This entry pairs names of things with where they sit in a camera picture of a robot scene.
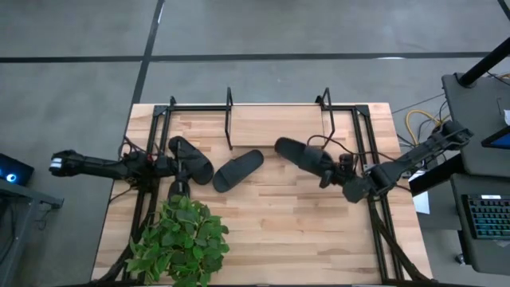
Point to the black desk beam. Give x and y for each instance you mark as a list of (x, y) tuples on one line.
[(434, 177)]

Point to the black metal shoe rack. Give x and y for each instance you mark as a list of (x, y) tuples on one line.
[(275, 127)]

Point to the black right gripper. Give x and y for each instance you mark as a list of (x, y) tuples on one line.
[(344, 169)]

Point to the RGB backlit keyboard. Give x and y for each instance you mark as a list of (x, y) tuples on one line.
[(490, 217)]

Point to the black-framed blue screen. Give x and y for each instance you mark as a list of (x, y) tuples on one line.
[(500, 139)]

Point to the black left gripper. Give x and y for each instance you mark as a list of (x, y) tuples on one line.
[(165, 166)]

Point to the black pole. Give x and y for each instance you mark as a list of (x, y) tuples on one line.
[(484, 61)]

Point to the black computer with blue light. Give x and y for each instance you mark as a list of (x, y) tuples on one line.
[(20, 169)]

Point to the white paper sheet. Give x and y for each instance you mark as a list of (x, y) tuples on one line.
[(422, 203), (507, 117)]

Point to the green leafy artificial plant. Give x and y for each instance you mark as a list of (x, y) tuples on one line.
[(183, 239)]

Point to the grey desk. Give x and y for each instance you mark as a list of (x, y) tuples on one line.
[(486, 255), (474, 131)]

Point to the grey metal stand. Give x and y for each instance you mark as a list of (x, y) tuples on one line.
[(28, 190)]

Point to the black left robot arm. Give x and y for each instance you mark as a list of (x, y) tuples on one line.
[(99, 165)]

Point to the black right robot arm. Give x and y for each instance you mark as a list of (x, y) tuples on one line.
[(402, 163)]

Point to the black caster wheel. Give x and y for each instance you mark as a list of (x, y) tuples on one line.
[(460, 259)]

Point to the black aluminium table frame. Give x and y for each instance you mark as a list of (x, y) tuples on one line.
[(199, 108)]

